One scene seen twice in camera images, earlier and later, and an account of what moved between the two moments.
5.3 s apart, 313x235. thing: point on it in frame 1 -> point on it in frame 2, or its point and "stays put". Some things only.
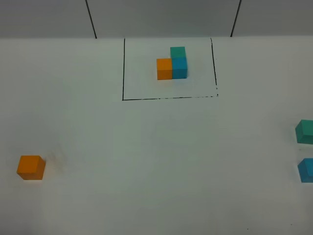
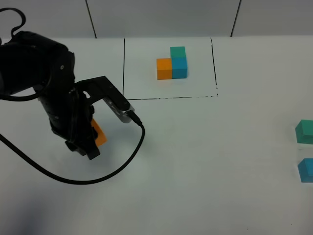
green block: x=304 y=131 stays put
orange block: x=31 y=167 -> x=101 y=138
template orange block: x=164 y=66 stays put
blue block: x=305 y=169 stays put
